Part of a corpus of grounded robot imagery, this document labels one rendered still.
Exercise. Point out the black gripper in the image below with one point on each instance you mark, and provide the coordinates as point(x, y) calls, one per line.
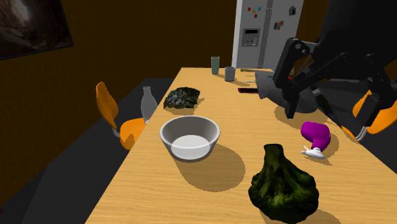
point(356, 28)

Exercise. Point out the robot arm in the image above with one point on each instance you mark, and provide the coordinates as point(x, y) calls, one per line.
point(269, 88)

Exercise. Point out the purple bottle with white cap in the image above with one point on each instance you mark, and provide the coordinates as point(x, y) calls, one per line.
point(316, 135)

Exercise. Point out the orange chair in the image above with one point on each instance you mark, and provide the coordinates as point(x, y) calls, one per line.
point(108, 107)
point(384, 119)

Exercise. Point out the red and black flat device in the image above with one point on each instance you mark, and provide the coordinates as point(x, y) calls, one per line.
point(247, 90)

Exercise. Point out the grey refrigerator with magnets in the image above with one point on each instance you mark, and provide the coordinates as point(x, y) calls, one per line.
point(266, 31)

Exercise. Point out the grey short cup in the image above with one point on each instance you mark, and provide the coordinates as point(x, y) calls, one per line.
point(229, 74)

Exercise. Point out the green broccoli head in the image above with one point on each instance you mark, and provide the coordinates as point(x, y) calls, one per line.
point(280, 186)

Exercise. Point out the green tall cup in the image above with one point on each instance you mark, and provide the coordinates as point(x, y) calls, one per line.
point(215, 65)

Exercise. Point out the white bowl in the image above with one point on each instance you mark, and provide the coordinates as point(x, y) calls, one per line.
point(189, 138)

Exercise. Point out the dark green leafy vegetable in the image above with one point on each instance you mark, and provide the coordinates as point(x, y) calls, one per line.
point(181, 97)

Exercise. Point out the clear glass bottle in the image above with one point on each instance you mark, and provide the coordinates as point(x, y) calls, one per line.
point(148, 105)

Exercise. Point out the wooden table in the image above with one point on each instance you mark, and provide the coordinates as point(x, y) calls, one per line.
point(149, 192)

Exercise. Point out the dark framed wall picture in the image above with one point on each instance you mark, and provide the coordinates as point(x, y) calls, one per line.
point(31, 24)

